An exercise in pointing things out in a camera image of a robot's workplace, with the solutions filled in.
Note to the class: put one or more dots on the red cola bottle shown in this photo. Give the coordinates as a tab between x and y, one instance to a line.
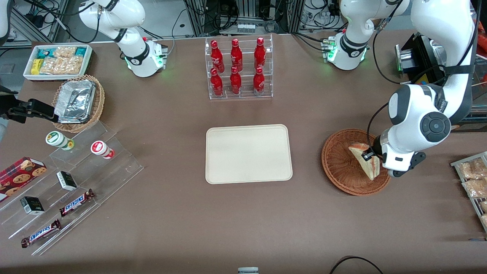
217	57
235	83
236	57
260	55
217	84
258	83

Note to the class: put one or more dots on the black control box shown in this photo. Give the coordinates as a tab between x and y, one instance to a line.
422	57

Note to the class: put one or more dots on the cream plastic tray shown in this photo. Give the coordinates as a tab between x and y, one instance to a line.
247	154

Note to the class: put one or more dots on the small teal snack packet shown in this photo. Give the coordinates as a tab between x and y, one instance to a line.
81	51

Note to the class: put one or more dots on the snickers chocolate bar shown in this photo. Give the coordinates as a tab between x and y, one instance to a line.
76	203
40	233

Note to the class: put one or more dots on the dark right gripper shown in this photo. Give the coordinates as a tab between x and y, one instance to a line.
22	109

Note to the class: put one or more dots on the large clear cracker bag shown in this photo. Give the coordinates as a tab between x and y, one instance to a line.
62	65

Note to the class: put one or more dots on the small clear cracker bag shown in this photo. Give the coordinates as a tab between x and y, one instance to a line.
64	51

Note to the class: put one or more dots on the yellow snack packet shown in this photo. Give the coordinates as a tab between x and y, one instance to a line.
36	66

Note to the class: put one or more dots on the red lid cup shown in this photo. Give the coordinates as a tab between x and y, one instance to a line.
101	148

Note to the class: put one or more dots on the light wicker basket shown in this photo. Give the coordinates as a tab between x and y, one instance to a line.
99	102

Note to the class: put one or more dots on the white power strip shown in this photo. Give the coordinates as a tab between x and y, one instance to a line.
246	28

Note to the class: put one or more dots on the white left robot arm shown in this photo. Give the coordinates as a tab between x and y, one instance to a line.
411	110

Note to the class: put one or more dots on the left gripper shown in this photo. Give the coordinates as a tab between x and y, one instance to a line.
376	147

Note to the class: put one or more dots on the green lid cup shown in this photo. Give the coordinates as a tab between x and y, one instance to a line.
57	139

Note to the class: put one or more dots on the clear bag of snacks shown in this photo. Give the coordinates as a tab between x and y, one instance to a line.
484	206
471	169
484	220
475	188

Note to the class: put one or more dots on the clear acrylic bottle rack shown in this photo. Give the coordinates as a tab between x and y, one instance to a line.
247	95

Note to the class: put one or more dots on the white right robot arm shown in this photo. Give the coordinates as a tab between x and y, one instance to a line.
133	57

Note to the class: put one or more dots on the clear acrylic stepped stand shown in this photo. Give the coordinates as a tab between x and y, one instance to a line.
114	167

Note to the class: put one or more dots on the grey device edge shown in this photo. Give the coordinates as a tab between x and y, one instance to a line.
248	270

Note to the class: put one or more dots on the red cookie box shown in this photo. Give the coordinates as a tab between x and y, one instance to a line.
19	176

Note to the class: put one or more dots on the triangle sandwich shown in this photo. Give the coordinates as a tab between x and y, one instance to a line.
367	167

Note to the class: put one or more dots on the brown round wicker basket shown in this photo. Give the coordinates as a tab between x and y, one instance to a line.
338	171

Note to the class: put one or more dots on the stacked aluminium foil containers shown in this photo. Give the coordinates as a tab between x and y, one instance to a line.
76	102

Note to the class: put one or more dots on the small black box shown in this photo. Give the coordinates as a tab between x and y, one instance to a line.
66	180
32	205

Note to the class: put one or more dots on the white rectangular plastic bin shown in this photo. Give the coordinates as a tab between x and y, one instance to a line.
89	57

